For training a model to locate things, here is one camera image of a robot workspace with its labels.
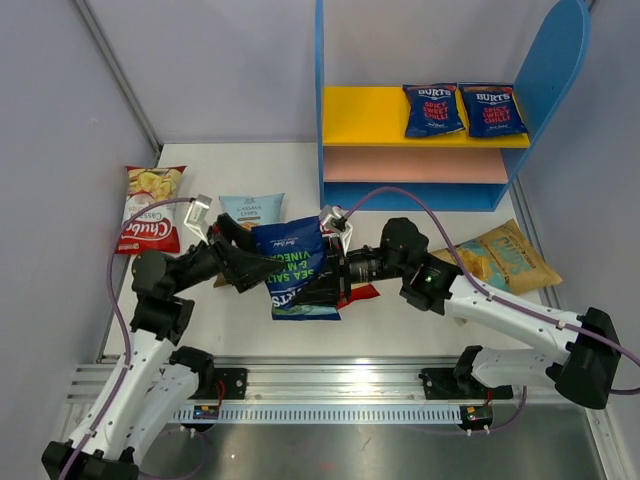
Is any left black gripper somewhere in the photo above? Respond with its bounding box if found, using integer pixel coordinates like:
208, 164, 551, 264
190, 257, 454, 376
170, 213, 287, 295

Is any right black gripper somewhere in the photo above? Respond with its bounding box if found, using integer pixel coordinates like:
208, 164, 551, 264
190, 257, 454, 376
293, 236, 411, 307

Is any red chuba bag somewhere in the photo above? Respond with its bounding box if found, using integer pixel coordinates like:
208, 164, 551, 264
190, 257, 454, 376
115, 166, 186, 255
319, 204, 380, 309

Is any blue Burts sea salt bag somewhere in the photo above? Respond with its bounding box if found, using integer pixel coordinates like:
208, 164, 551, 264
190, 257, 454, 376
252, 216, 340, 321

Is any blue Burts chilli bag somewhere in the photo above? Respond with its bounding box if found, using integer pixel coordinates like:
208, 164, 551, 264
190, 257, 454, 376
460, 83, 528, 139
403, 83, 465, 138

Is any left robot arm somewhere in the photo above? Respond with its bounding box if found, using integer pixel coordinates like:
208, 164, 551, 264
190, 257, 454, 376
42, 214, 286, 479

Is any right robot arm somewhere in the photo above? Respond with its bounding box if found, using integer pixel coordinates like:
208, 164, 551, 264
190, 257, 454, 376
291, 217, 621, 410

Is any light blue cassava chips bag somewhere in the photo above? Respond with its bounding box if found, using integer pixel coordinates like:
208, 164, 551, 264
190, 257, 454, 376
213, 193, 286, 290

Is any blue shelf with coloured boards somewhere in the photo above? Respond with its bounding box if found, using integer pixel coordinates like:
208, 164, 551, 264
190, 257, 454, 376
315, 1, 591, 212

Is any yellow chips bag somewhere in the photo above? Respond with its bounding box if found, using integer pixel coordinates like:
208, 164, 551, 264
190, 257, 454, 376
456, 219, 563, 296

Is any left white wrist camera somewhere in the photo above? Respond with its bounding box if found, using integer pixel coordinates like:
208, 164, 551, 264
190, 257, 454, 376
184, 195, 212, 242

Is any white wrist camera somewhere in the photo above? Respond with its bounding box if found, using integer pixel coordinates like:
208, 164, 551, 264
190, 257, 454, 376
319, 205, 353, 252
184, 195, 212, 242

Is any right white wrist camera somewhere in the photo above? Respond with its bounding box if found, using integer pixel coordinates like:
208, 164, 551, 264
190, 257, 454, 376
319, 205, 353, 252

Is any aluminium mounting rail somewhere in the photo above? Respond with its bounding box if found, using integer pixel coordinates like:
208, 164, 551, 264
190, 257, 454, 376
64, 354, 566, 406

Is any white slotted cable duct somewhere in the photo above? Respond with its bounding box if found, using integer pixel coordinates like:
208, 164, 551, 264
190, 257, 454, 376
170, 404, 462, 425

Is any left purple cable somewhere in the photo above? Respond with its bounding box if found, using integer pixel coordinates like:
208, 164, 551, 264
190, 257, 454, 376
59, 197, 206, 480

